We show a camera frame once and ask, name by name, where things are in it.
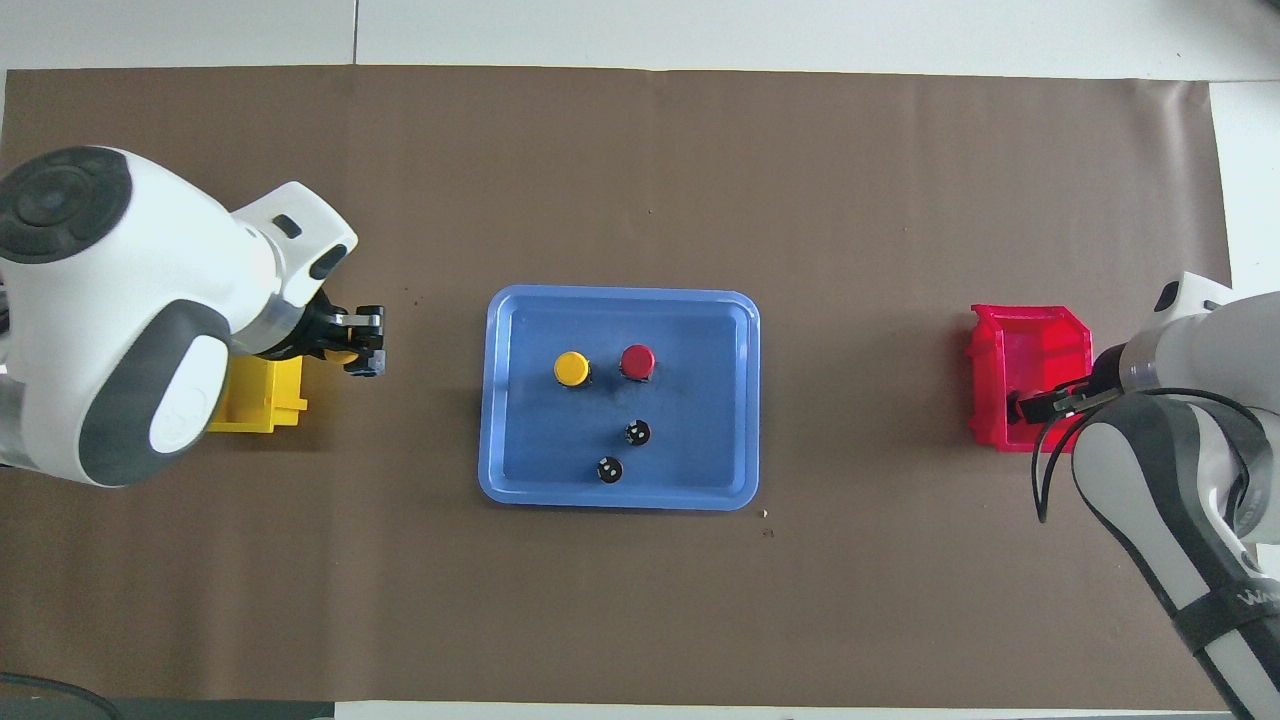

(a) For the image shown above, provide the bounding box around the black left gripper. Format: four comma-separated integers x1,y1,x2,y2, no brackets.
270,295,389,378

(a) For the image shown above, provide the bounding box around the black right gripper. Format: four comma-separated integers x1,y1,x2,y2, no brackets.
1012,342,1136,423

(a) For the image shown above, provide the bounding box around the red plastic bin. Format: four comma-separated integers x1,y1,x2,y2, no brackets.
966,303,1096,453

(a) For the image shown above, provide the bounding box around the yellow plastic bin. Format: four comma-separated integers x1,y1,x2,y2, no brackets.
205,352,309,434

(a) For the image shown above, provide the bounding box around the brown paper mat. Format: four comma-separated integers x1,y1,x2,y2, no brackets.
0,65,1233,706

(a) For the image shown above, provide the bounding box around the blue plastic tray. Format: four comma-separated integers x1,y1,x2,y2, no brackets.
478,285,761,512

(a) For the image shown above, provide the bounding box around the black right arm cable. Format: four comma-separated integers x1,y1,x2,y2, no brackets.
1033,388,1271,524

